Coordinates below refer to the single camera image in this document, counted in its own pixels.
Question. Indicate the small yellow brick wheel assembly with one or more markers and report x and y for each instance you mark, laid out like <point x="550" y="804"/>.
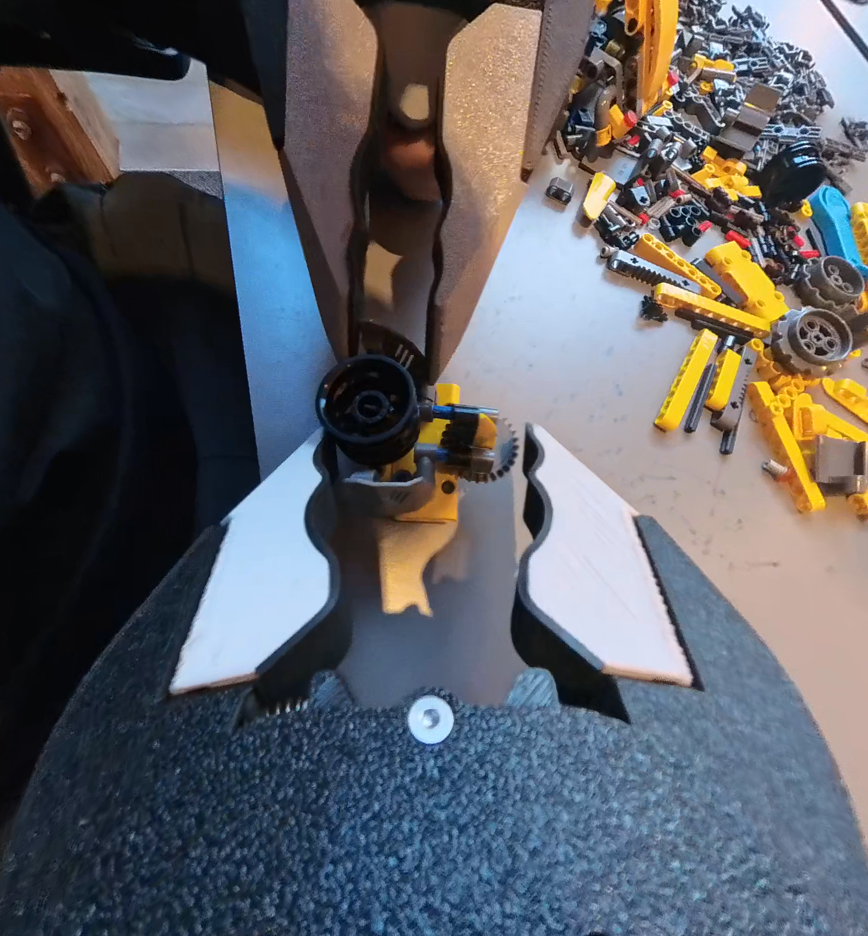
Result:
<point x="364" y="409"/>

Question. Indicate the yellow black brick vehicle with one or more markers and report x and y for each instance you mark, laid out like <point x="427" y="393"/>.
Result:
<point x="653" y="44"/>

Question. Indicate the small dark grey brick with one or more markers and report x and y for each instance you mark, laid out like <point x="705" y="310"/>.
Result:
<point x="559" y="190"/>

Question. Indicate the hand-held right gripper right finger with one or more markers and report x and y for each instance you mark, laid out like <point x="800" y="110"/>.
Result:
<point x="594" y="578"/>

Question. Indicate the black toy tyre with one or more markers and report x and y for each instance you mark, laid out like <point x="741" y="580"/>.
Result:
<point x="792" y="175"/>

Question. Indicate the yellow curved panel brick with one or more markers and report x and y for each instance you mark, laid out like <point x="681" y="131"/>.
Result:
<point x="598" y="197"/>

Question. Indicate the pile of loose building bricks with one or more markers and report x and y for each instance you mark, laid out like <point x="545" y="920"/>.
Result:
<point x="711" y="219"/>

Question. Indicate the blue brick separator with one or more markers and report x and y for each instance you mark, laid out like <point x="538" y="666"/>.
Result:
<point x="839" y="219"/>

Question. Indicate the grey toothed toy wheel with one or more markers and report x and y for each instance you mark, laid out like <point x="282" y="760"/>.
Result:
<point x="814" y="338"/>
<point x="832" y="281"/>

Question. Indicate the grey yellow panel sub-assembly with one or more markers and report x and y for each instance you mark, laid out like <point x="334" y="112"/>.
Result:
<point x="850" y="464"/>

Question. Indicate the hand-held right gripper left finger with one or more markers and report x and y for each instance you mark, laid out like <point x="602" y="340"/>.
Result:
<point x="258" y="585"/>

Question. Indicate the person's black top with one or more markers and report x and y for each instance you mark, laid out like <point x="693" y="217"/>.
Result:
<point x="39" y="439"/>

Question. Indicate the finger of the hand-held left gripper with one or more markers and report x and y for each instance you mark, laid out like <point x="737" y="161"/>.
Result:
<point x="485" y="146"/>
<point x="324" y="146"/>

